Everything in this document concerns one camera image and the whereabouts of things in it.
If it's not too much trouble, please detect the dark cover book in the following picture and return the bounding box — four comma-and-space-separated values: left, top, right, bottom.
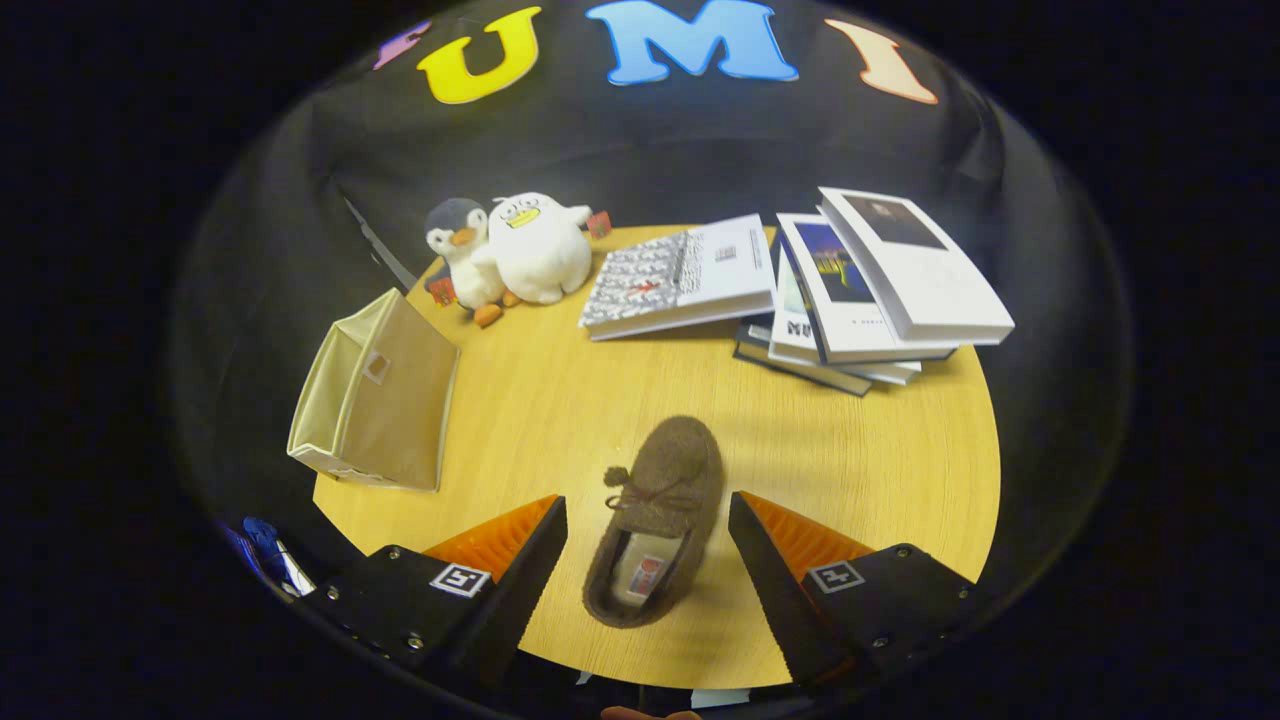
733, 318, 873, 398

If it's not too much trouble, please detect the white book with dark photo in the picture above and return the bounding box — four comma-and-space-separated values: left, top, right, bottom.
817, 186, 1016, 346

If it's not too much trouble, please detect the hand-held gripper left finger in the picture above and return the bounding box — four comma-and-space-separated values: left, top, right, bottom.
295, 494, 569, 686

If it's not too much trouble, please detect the brown fuzzy slipper shoe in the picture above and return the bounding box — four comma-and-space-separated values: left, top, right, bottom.
582, 415, 725, 629

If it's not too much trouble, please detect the white duck plush toy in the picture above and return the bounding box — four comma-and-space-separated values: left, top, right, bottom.
487, 192, 613, 305

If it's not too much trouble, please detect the white side desk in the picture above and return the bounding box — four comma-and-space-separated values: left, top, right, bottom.
275, 540, 316, 596

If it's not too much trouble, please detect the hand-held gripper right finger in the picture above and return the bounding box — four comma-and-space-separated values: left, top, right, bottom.
728, 490, 996, 686

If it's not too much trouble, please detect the blue cloth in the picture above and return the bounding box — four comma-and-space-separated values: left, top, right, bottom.
243, 516, 286, 576

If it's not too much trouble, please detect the grey penguin plush toy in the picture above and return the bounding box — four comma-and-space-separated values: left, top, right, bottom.
424, 197, 521, 329

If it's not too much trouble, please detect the beige fabric storage box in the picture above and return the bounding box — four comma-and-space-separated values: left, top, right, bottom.
287, 288, 461, 493

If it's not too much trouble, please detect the grey patterned cover book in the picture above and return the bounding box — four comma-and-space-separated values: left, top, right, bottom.
578, 213, 779, 342

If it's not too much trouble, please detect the white book with black lettering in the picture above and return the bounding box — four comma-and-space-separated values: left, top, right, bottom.
766, 250, 923, 387

